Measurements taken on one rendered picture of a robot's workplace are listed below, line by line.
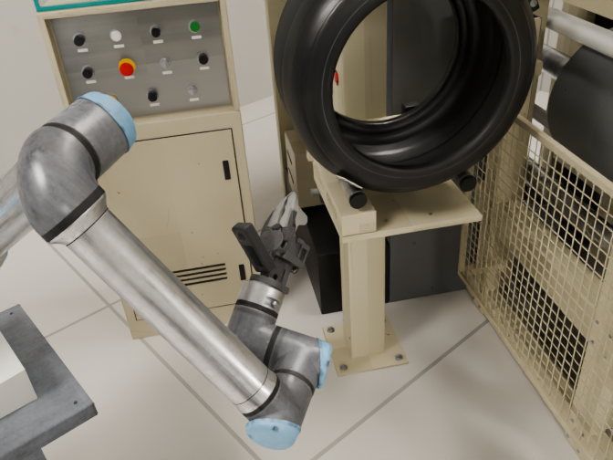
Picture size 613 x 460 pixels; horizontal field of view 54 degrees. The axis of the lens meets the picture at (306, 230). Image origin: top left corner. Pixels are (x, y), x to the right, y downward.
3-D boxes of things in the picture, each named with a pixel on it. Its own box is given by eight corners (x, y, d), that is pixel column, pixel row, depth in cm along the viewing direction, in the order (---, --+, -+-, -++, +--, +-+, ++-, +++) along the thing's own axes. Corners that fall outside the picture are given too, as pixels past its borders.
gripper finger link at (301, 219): (308, 202, 132) (295, 240, 130) (290, 189, 129) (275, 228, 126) (318, 202, 130) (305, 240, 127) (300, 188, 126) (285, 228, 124)
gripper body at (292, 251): (288, 243, 134) (270, 293, 130) (261, 225, 128) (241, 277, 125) (312, 244, 128) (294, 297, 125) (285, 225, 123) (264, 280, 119)
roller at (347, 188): (334, 134, 173) (335, 149, 175) (318, 137, 172) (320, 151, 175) (367, 191, 144) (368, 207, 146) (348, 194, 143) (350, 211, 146)
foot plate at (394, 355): (322, 329, 240) (322, 324, 239) (387, 317, 244) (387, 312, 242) (337, 377, 218) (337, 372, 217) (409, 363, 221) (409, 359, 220)
